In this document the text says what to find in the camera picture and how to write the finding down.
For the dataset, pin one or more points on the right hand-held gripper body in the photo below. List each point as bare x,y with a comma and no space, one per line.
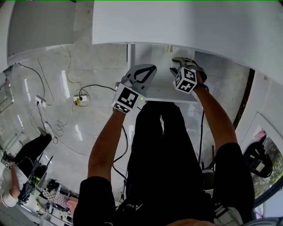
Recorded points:
185,80

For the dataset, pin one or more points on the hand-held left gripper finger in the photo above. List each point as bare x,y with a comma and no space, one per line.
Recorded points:
138,70
148,79

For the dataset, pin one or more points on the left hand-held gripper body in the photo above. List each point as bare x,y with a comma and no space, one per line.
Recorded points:
126,99

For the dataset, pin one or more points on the white rectangular tray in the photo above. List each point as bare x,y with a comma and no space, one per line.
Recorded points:
163,88

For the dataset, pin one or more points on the person's right forearm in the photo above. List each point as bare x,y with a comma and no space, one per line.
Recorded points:
216,119

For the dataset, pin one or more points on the person's left forearm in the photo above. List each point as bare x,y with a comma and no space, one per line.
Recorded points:
106,143

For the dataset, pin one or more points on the small brass metal fitting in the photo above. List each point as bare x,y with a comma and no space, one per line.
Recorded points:
169,48

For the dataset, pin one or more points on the black wristband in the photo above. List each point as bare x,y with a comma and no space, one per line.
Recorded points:
204,86

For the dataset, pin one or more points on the white power strip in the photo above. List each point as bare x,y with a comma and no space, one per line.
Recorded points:
82,97
40,102

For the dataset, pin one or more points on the yellow plug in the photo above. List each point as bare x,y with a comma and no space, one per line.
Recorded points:
77,102

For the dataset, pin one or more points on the person's black trousers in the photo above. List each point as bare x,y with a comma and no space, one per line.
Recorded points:
163,143

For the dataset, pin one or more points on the person's black shirt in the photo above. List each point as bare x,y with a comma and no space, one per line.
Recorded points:
95,198

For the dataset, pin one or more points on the white table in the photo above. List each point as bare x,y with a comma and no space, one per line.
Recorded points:
39,22

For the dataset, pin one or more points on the pink patterned box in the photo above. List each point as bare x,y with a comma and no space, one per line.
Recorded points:
60,198

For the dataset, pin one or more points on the grey waist pouch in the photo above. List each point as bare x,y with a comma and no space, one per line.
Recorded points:
225,215

